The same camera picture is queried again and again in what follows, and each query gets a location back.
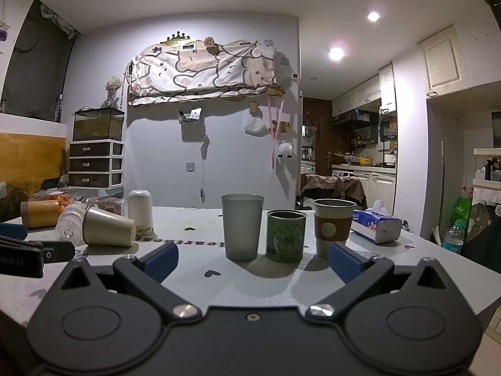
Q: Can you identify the white drawer unit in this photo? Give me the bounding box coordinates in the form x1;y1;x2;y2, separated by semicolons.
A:
68;140;125;189

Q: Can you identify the yellow-brown cup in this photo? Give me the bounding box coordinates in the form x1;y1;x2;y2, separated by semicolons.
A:
20;199;64;229

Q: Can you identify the gold crown ornament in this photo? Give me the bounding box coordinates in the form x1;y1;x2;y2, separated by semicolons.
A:
159;30;193;46

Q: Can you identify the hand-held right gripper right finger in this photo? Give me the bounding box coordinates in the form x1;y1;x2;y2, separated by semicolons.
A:
305;242;460;322

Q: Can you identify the chair with brown jacket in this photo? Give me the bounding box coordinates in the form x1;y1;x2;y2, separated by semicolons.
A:
299;173;368;211

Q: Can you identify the green bag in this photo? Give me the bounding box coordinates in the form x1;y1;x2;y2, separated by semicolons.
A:
450;196;473;228

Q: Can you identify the clear plastic cup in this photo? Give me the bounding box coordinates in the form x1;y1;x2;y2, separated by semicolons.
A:
55;203;87;243

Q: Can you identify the printed cartoon cloth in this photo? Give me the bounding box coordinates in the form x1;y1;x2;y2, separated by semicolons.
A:
127;39;279;107

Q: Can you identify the tissue box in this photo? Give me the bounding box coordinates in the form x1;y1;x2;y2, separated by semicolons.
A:
349;199;403;244

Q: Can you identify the paper cup with brown sleeve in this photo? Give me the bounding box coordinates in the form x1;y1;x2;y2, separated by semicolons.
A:
313;198;357;259

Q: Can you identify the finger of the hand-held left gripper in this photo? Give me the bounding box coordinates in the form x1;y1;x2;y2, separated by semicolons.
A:
0;236;75;264
0;222;29;240

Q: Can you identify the black range hood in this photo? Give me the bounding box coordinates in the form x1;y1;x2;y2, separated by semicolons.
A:
332;109;380;128

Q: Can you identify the orange snack bag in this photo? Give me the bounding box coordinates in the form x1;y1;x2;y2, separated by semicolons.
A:
30;189;80;205

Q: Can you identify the glass fish tank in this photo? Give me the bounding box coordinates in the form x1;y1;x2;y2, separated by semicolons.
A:
72;107;126;142

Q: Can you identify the beige cup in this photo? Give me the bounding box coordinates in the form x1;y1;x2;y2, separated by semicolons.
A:
81;205;137;248

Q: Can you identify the white storage shelf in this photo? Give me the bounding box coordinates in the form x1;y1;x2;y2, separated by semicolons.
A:
471;146;501;212

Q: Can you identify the white wall cabinet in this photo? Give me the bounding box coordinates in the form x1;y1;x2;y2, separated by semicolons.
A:
416;23;471;99

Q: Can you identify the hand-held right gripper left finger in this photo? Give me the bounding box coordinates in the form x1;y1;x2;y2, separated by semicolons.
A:
47;242;201;324

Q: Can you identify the grey cup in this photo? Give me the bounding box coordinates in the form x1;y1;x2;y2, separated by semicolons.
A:
221;193;265;261

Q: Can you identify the brown patterned cup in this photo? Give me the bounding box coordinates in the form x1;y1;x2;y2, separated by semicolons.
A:
84;197;128;218

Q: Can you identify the vase of dried flowers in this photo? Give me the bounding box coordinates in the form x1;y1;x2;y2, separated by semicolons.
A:
104;75;123;107

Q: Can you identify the dark window curtain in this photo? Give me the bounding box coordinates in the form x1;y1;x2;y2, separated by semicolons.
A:
0;0;81;123

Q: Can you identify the green tin cup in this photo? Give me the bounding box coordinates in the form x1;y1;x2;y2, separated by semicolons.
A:
266;209;307;263

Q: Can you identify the white cup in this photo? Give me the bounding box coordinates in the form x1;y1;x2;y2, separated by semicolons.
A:
127;189;154;236

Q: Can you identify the plastic water bottle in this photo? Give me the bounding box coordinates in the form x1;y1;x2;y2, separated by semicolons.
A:
442;219;467;258

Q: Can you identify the white hanging bag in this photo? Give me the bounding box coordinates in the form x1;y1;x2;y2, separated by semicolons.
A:
243;117;267;137

